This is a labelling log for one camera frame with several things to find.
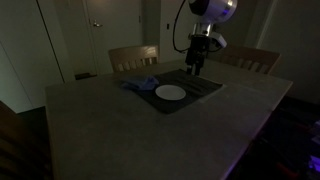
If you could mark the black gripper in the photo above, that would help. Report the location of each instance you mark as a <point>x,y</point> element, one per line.
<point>195,55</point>

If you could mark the white round plate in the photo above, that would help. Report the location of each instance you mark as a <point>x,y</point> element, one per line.
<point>170,92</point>

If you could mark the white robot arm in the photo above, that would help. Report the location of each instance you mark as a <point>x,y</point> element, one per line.
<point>209,13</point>

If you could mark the black placemat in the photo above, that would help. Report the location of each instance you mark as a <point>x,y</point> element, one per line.
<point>194,86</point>

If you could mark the blue cloth napkin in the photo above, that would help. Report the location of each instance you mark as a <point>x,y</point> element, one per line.
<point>140,83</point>

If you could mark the wooden chair left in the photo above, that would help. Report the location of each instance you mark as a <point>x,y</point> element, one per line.
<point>251,59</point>

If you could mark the wooden chair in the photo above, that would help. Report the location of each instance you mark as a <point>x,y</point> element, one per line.
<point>251,59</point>
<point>134,57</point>

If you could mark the wooden chair right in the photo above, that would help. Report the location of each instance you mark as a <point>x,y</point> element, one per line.
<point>134,57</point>

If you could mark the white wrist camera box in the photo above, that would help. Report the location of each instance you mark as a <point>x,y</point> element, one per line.
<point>219,39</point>

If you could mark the white door with handle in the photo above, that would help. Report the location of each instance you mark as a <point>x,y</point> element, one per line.
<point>113,24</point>

